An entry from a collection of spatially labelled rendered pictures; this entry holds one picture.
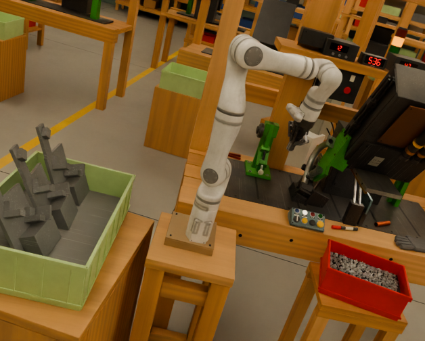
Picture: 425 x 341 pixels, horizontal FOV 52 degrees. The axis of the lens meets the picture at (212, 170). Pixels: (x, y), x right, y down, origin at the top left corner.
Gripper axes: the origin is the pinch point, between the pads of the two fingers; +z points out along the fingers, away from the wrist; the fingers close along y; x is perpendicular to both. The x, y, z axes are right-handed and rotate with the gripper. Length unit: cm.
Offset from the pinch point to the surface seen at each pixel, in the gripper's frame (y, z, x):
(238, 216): -0.7, 37.7, 8.8
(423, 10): 691, 125, -817
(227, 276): -31, 35, 27
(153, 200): 125, 159, -11
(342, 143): 12.6, 7.9, -38.3
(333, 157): 10.1, 14.1, -35.7
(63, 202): 6, 34, 78
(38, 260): -25, 24, 89
